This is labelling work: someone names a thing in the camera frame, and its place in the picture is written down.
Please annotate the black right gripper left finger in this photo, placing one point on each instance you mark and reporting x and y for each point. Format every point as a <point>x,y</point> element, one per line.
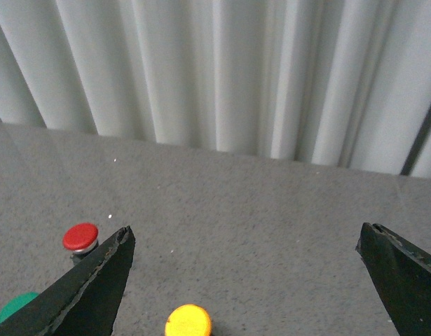
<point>85,300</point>

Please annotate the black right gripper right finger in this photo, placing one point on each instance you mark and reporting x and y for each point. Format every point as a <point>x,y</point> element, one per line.
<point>401,274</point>

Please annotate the red push button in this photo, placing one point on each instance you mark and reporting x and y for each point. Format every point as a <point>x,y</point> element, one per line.
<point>81,240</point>

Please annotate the green push button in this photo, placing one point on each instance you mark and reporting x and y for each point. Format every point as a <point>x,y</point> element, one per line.
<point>16,304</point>

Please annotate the yellow push button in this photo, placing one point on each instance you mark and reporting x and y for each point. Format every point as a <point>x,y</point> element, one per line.
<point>188,320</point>

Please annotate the white pleated curtain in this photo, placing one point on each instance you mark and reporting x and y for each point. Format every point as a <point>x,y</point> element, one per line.
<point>338,83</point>

